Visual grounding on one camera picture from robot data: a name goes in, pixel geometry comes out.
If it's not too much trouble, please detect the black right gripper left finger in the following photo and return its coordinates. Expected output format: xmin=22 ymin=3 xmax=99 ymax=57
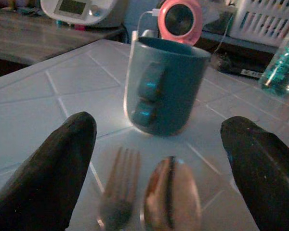
xmin=0 ymin=111 xmax=97 ymax=231

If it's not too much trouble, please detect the silver metal fork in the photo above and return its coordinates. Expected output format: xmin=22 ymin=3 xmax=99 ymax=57
xmin=96 ymin=146 xmax=142 ymax=231

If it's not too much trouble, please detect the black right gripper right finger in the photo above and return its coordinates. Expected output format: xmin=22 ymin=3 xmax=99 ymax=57
xmin=220 ymin=116 xmax=289 ymax=231

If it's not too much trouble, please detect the white rice cooker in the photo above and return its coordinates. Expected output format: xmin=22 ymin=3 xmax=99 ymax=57
xmin=40 ymin=0 xmax=126 ymax=28

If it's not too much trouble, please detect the thin white cable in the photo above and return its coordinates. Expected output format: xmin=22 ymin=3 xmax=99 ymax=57
xmin=137 ymin=9 xmax=157 ymax=39

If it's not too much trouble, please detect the silver metal spoon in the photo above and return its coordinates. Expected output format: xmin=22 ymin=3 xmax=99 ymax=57
xmin=140 ymin=155 xmax=202 ymax=231

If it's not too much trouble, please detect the blue ceramic mug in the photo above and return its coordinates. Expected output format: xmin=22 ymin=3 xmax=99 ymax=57
xmin=123 ymin=36 xmax=212 ymax=137

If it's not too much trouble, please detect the clear plastic water bottle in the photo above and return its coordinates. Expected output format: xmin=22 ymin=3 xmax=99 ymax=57
xmin=258 ymin=25 xmax=289 ymax=97

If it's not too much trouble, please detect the white plastic basket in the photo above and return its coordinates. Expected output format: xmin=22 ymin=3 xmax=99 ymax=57
xmin=230 ymin=0 xmax=289 ymax=48

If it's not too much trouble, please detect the white folding table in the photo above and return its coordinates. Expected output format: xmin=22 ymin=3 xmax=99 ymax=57
xmin=0 ymin=39 xmax=289 ymax=231

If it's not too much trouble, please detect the pink round desk fan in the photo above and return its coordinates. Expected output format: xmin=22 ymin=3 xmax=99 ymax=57
xmin=157 ymin=0 xmax=203 ymax=46

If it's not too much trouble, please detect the grey wooden counter table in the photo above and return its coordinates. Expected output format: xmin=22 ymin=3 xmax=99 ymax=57
xmin=0 ymin=9 xmax=125 ymax=65

